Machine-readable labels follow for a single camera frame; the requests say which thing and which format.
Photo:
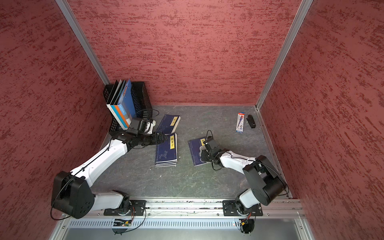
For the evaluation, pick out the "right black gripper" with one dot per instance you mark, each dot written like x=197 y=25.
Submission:
x=203 y=154

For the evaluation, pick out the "purple book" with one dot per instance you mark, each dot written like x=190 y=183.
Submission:
x=166 y=164
x=167 y=151
x=196 y=146

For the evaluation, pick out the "white teal upright book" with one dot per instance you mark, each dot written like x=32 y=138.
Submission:
x=112 y=103

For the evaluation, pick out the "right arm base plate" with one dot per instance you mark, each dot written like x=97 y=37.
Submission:
x=235 y=208

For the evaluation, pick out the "blue orange upright folder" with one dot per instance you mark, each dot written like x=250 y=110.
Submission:
x=125 y=104

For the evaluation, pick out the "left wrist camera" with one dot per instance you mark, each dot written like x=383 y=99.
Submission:
x=140 y=126

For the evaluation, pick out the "blue book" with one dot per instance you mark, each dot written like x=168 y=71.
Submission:
x=169 y=124

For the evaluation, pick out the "aluminium rail frame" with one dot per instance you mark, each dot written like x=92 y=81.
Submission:
x=290 y=210

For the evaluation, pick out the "small black device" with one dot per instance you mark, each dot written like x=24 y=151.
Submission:
x=251 y=121

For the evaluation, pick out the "white blue pen box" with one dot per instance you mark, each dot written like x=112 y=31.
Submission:
x=240 y=123

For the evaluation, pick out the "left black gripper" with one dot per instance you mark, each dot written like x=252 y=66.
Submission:
x=155 y=141

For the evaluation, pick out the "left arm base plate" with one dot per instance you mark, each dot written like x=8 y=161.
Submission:
x=136 y=208

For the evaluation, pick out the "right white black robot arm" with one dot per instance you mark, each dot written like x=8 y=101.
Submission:
x=263 y=178

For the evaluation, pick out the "slotted cable duct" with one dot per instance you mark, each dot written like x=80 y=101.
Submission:
x=210 y=224

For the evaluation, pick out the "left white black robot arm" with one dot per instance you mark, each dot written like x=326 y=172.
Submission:
x=72 y=194

